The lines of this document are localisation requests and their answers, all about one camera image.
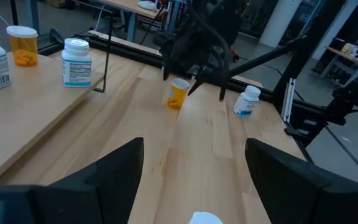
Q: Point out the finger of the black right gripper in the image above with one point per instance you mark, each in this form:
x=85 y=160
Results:
x=201 y=77
x=167 y=59

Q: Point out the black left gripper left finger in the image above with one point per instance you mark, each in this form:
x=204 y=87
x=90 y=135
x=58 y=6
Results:
x=104 y=186

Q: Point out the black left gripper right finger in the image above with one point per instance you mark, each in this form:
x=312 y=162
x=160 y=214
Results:
x=291 y=193

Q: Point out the orange pill bottle white cap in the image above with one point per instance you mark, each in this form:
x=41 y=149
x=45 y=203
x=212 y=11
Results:
x=23 y=53
x=205 y=218
x=176 y=96

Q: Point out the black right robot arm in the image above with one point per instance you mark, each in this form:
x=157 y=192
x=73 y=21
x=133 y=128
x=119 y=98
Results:
x=340 y=102

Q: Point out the wooden background desk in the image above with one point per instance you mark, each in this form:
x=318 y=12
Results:
x=126 y=4

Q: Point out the white round pillar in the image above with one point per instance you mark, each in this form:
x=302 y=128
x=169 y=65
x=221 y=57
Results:
x=277 y=21

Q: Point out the cluttered background desk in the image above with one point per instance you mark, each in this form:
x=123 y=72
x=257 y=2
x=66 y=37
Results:
x=350 y=56

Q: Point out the black metal rail frame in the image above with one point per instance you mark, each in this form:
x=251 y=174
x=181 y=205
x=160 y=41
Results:
x=129 y=52

